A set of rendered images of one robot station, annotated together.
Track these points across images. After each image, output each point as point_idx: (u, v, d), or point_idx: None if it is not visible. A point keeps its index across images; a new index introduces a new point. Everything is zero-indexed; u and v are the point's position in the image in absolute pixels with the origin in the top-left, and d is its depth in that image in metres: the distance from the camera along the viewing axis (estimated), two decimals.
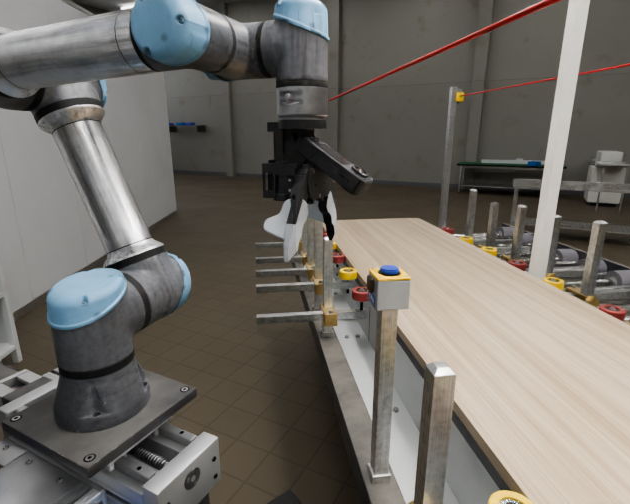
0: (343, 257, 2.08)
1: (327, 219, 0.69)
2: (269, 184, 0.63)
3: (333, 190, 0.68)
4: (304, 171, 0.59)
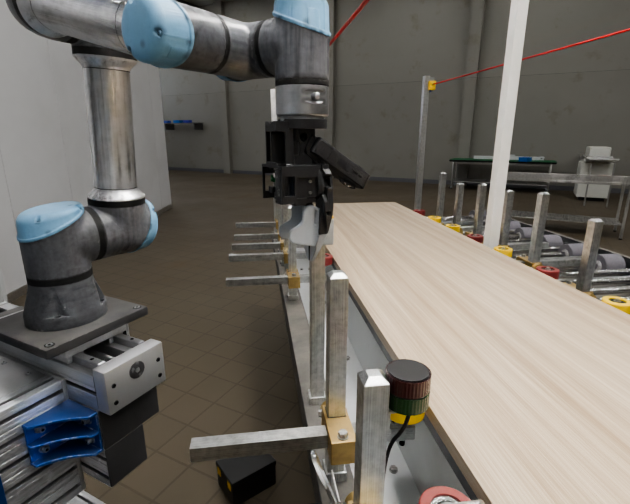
0: None
1: None
2: (282, 189, 0.57)
3: None
4: (327, 171, 0.59)
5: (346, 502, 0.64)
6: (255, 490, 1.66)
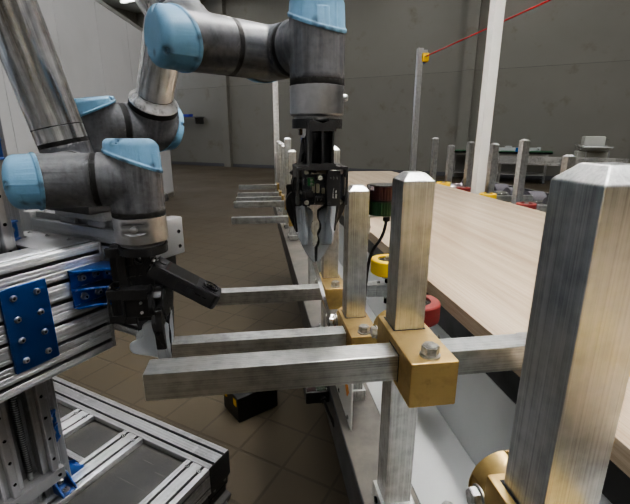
0: None
1: (311, 231, 0.64)
2: (339, 190, 0.57)
3: (289, 208, 0.64)
4: None
5: (337, 314, 0.79)
6: (258, 408, 1.81)
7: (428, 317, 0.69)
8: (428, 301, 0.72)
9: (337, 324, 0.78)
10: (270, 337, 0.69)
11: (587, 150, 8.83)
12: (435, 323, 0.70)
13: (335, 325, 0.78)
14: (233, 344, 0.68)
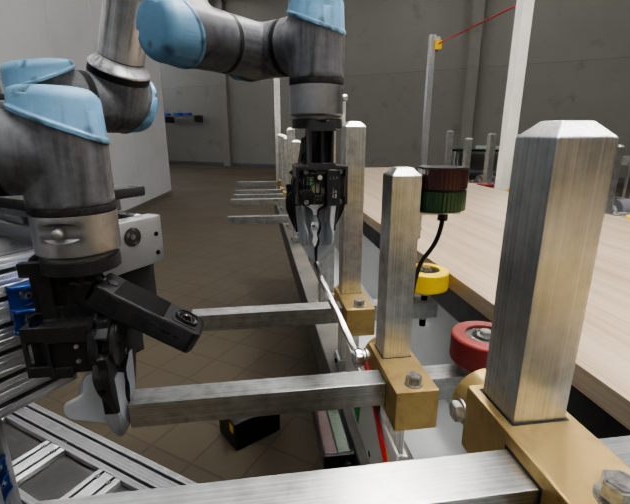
0: None
1: (311, 231, 0.64)
2: (339, 190, 0.57)
3: (289, 208, 0.64)
4: None
5: (367, 348, 0.57)
6: (258, 434, 1.59)
7: None
8: None
9: (367, 353, 0.56)
10: (275, 391, 0.47)
11: None
12: None
13: (366, 360, 0.56)
14: (221, 402, 0.46)
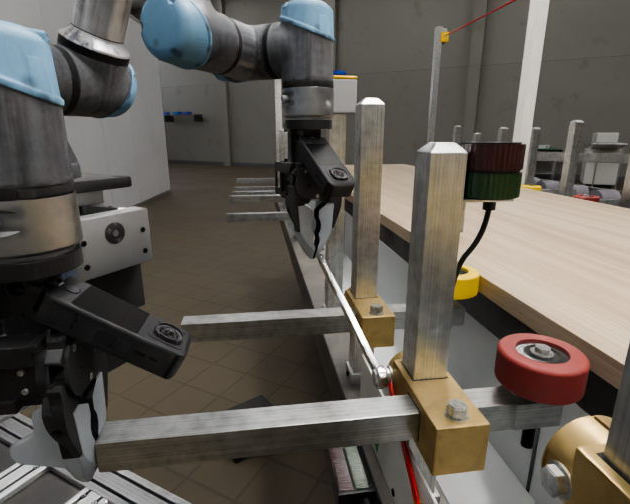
0: None
1: (317, 229, 0.65)
2: (282, 181, 0.67)
3: (338, 206, 0.65)
4: (294, 170, 0.60)
5: (390, 366, 0.47)
6: None
7: (574, 387, 0.37)
8: (562, 352, 0.41)
9: (392, 371, 0.46)
10: (281, 424, 0.37)
11: None
12: (582, 395, 0.38)
13: (390, 380, 0.46)
14: (213, 439, 0.36)
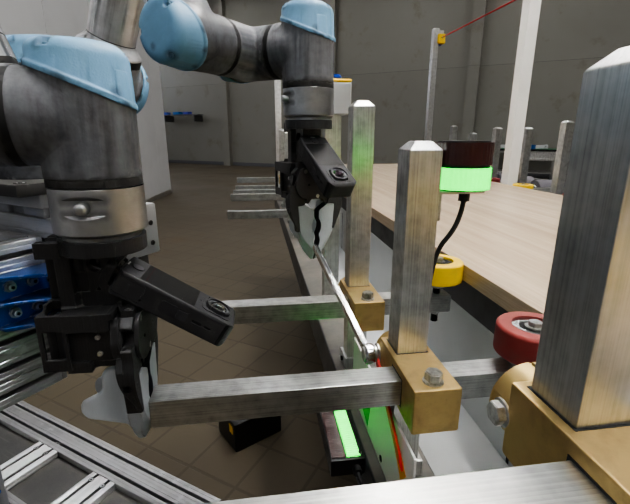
0: None
1: (317, 229, 0.65)
2: (282, 181, 0.67)
3: (338, 206, 0.65)
4: (294, 170, 0.60)
5: (378, 344, 0.52)
6: (259, 435, 1.54)
7: None
8: None
9: (379, 348, 0.51)
10: (309, 387, 0.42)
11: None
12: None
13: (377, 356, 0.51)
14: (250, 399, 0.42)
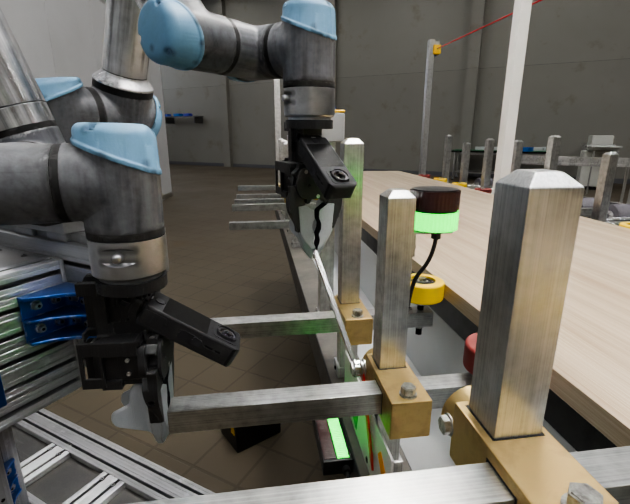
0: None
1: (317, 229, 0.65)
2: (282, 181, 0.67)
3: (338, 206, 0.65)
4: (294, 170, 0.60)
5: (364, 359, 0.60)
6: (259, 436, 1.62)
7: None
8: None
9: (365, 367, 0.58)
10: (303, 399, 0.50)
11: None
12: None
13: (363, 372, 0.58)
14: (253, 409, 0.49)
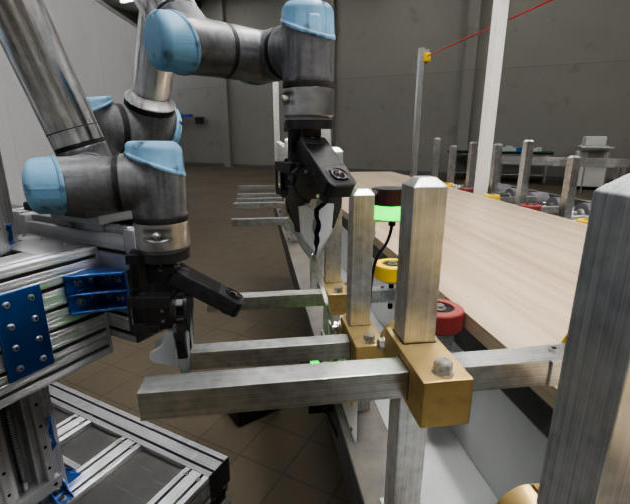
0: None
1: (317, 229, 0.65)
2: (282, 181, 0.67)
3: (338, 206, 0.65)
4: (294, 170, 0.60)
5: (340, 321, 0.76)
6: (259, 413, 1.78)
7: (452, 324, 0.67)
8: (451, 308, 0.70)
9: (340, 332, 0.75)
10: (291, 345, 0.66)
11: None
12: (459, 331, 0.68)
13: (338, 333, 0.76)
14: (253, 352, 0.66)
